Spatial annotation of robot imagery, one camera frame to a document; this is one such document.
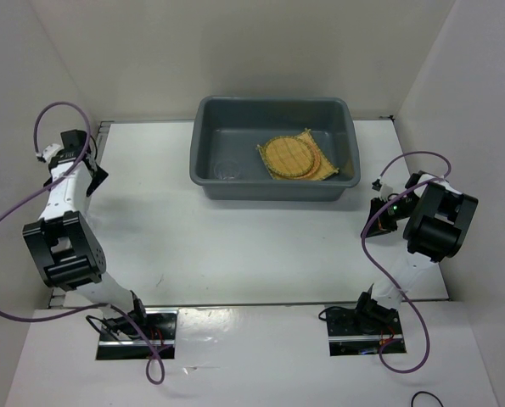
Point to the grey plastic bin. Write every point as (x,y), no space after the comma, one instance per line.
(232,127)

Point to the aluminium table rail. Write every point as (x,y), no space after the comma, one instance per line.
(101,131)

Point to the round bamboo tray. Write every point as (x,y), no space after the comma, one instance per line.
(287,157)

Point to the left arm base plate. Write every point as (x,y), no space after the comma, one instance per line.
(121,342)

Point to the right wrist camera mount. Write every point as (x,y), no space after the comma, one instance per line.
(384,190)

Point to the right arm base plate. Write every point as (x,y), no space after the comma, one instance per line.
(347,336)

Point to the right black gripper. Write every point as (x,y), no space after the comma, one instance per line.
(381,225)

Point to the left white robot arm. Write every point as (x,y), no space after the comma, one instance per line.
(121,303)

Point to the clear plastic cup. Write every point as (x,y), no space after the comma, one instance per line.
(227,170)
(92,220)

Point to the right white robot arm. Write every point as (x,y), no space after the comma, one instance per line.
(438,219)

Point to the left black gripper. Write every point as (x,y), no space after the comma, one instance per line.
(95,182)

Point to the round orange woven tray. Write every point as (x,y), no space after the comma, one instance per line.
(316,163)

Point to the rectangular woven bamboo mat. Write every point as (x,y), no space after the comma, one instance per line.
(326,168)

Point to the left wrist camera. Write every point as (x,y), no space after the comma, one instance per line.
(48,152)

